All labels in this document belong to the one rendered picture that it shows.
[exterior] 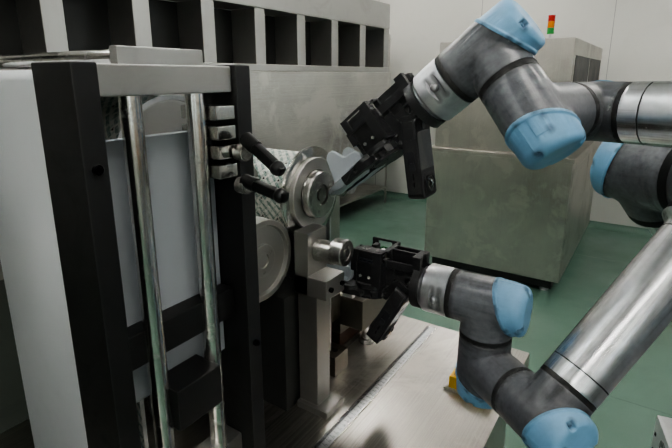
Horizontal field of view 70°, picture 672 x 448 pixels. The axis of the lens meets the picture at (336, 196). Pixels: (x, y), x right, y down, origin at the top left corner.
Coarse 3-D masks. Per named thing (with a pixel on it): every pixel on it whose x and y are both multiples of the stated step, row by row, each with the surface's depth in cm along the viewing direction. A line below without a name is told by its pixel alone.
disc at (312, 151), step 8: (304, 152) 73; (312, 152) 75; (320, 152) 77; (296, 160) 72; (304, 160) 73; (288, 168) 71; (296, 168) 72; (288, 176) 71; (288, 184) 71; (288, 200) 71; (280, 208) 71; (288, 208) 72; (288, 216) 72; (328, 216) 81; (288, 224) 72; (296, 224) 74
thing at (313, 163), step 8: (312, 160) 74; (320, 160) 76; (304, 168) 72; (312, 168) 74; (320, 168) 76; (328, 168) 78; (296, 176) 71; (304, 176) 73; (296, 184) 71; (296, 192) 71; (296, 200) 72; (296, 208) 72; (296, 216) 72; (304, 216) 74; (304, 224) 74; (320, 224) 78
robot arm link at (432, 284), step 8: (432, 264) 74; (424, 272) 73; (432, 272) 72; (440, 272) 72; (448, 272) 71; (424, 280) 72; (432, 280) 71; (440, 280) 71; (424, 288) 71; (432, 288) 71; (440, 288) 70; (424, 296) 71; (432, 296) 71; (440, 296) 70; (424, 304) 72; (432, 304) 71; (440, 304) 70; (432, 312) 73; (440, 312) 71
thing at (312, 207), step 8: (312, 176) 73; (320, 176) 74; (328, 176) 76; (304, 184) 73; (312, 184) 72; (320, 184) 74; (328, 184) 76; (304, 192) 72; (312, 192) 73; (320, 192) 75; (304, 200) 72; (312, 200) 73; (320, 200) 75; (328, 200) 77; (304, 208) 73; (312, 208) 73; (320, 208) 75; (328, 208) 77; (312, 216) 74; (320, 216) 75
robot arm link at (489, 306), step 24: (456, 288) 69; (480, 288) 68; (504, 288) 67; (528, 288) 67; (456, 312) 69; (480, 312) 67; (504, 312) 65; (528, 312) 67; (480, 336) 68; (504, 336) 67
